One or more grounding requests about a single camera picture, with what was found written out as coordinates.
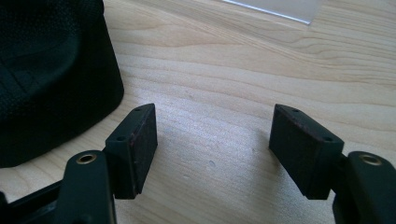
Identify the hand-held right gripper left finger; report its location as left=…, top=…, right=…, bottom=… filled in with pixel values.
left=104, top=103, right=159, bottom=200

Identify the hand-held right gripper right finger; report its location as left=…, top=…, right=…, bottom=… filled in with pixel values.
left=268, top=104, right=346, bottom=201

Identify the black fabric bag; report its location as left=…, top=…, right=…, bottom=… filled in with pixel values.
left=0, top=0, right=125, bottom=169

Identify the white sheet at edge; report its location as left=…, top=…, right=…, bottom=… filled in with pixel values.
left=221, top=0, right=321, bottom=25

